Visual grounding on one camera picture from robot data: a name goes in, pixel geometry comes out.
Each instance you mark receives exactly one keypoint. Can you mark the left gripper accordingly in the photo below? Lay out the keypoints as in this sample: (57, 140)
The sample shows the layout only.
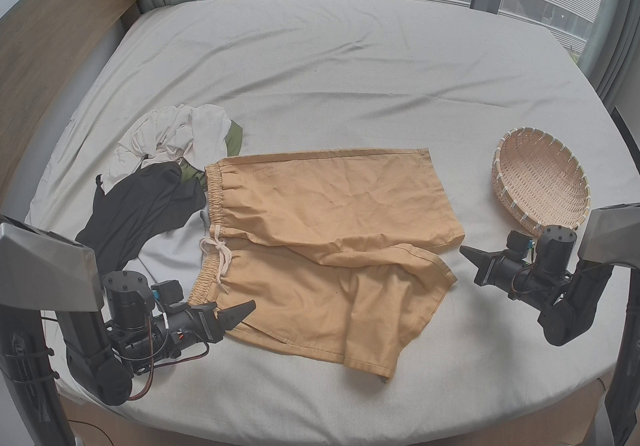
(200, 324)

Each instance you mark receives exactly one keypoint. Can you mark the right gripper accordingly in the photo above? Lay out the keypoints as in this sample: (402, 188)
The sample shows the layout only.
(500, 274)

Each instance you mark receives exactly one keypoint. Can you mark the tan shorts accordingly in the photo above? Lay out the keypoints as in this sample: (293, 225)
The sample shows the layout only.
(325, 234)

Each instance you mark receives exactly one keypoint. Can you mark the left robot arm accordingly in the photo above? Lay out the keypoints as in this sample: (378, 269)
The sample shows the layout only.
(45, 269)

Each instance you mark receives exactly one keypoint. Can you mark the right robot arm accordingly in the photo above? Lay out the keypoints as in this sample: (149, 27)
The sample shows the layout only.
(610, 234)

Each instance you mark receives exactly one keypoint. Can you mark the pale blue garment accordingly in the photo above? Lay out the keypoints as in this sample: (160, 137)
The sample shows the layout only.
(175, 249)

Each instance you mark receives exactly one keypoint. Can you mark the round woven basket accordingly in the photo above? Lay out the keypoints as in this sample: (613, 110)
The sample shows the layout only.
(542, 179)

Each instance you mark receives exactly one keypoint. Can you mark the black garment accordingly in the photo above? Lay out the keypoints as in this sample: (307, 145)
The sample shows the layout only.
(135, 214)

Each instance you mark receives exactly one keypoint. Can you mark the green garment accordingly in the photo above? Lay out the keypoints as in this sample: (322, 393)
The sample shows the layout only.
(235, 141)

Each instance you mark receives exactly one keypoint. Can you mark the white garment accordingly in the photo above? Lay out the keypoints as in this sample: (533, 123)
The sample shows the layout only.
(170, 134)

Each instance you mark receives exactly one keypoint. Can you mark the bed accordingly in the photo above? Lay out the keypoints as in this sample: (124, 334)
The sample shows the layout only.
(350, 84)

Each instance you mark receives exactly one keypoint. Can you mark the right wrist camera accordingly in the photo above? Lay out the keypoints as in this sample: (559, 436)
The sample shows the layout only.
(519, 241)

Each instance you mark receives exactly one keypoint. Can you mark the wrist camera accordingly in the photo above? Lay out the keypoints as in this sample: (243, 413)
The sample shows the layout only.
(167, 291)
(519, 241)

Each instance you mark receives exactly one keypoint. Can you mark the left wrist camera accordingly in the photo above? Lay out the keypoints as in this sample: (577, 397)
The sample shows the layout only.
(167, 291)

